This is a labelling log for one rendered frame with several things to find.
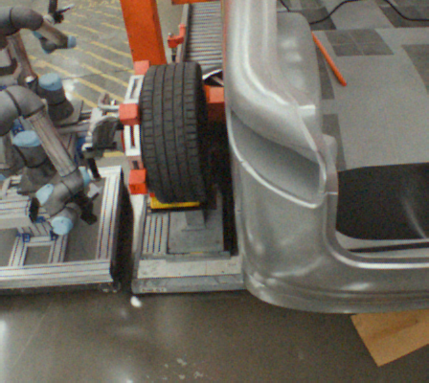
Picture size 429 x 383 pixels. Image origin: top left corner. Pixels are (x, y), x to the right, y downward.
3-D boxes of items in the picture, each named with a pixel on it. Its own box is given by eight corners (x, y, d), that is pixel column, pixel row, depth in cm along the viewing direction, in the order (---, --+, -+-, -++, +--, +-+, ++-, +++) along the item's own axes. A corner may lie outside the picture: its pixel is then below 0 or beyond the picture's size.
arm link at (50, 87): (60, 104, 233) (53, 82, 223) (39, 104, 235) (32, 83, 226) (70, 91, 241) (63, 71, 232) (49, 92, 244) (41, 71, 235)
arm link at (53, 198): (54, 178, 175) (69, 200, 178) (32, 194, 169) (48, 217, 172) (59, 177, 168) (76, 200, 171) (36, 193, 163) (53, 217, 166)
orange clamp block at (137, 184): (149, 179, 199) (147, 194, 192) (132, 180, 199) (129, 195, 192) (146, 168, 194) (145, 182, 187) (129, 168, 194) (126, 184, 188)
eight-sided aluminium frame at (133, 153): (157, 215, 215) (132, 124, 178) (143, 216, 215) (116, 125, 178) (166, 142, 254) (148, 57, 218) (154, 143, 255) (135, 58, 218)
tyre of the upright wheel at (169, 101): (193, 37, 187) (207, 86, 252) (138, 43, 188) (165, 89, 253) (202, 195, 177) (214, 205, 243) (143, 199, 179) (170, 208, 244)
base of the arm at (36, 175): (24, 186, 203) (16, 170, 196) (31, 164, 214) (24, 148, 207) (54, 182, 203) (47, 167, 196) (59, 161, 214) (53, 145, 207)
